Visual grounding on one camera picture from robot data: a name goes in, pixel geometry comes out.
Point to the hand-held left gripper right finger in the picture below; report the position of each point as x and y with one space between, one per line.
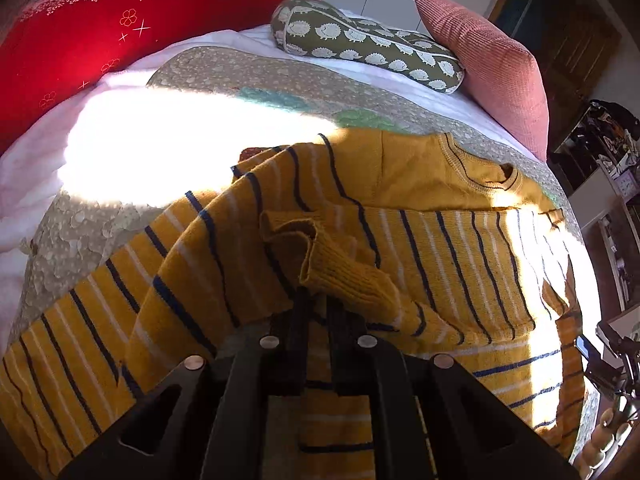
345 355

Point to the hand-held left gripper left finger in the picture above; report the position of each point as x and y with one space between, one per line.
297 340

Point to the yellow striped knit sweater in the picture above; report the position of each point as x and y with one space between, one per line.
225 260

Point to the person's right hand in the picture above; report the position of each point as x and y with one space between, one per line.
602 435

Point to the white shelf unit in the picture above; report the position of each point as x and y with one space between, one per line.
590 200

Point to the cluttered shoe rack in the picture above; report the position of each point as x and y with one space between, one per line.
600 125

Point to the quilted heart patchwork bedspread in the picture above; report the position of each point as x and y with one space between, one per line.
225 70

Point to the white bed sheet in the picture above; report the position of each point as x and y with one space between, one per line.
30 185

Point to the green hedgehog print pillow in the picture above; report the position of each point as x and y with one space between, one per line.
350 35

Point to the dark wooden door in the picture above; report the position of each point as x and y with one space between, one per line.
575 45

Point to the red patterned pillow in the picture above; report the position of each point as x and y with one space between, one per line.
100 35

